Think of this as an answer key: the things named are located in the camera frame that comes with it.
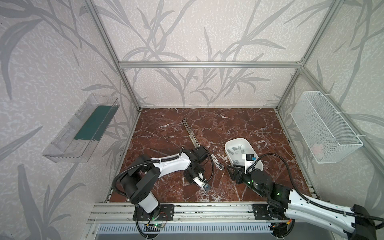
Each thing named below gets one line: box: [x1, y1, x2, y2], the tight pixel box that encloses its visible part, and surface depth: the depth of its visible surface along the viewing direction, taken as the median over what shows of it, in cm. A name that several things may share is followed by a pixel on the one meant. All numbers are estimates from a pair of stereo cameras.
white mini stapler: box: [211, 154, 225, 171], surface depth 92 cm
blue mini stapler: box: [203, 183, 211, 192], surface depth 72 cm
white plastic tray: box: [224, 138, 264, 171], surface depth 98 cm
